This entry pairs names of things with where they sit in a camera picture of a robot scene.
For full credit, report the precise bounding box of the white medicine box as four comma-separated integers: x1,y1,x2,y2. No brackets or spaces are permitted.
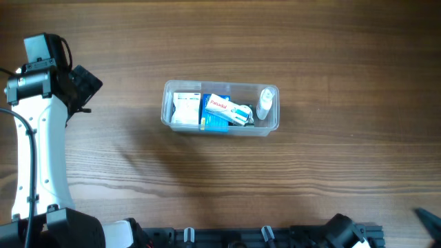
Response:
171,92,201,125

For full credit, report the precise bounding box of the blue medicine box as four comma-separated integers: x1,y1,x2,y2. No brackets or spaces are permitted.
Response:
199,94,229,132

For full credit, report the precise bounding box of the white Panadol box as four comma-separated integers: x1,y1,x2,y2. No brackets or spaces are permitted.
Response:
205,94,248,126

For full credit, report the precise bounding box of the green round tin box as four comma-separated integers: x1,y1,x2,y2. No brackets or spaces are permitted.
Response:
240,105,255,126

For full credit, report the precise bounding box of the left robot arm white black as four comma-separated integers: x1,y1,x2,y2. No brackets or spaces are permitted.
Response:
1,33,147,247

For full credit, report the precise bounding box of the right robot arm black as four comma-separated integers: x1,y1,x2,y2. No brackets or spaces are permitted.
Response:
314,208,440,248

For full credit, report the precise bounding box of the clear plastic container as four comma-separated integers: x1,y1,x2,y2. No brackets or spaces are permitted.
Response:
161,80,280,136

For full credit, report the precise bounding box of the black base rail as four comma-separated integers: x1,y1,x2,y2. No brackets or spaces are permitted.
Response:
143,224,385,248

